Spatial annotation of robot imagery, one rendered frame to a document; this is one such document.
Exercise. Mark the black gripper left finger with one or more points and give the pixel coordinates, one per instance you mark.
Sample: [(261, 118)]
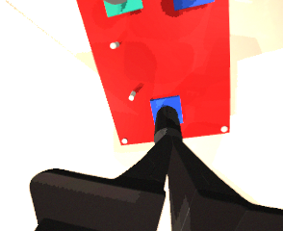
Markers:
[(131, 201)]

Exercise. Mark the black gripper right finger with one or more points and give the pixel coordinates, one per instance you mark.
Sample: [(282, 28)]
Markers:
[(200, 201)]

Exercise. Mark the red circuit board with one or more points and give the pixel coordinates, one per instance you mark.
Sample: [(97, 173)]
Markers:
[(158, 49)]

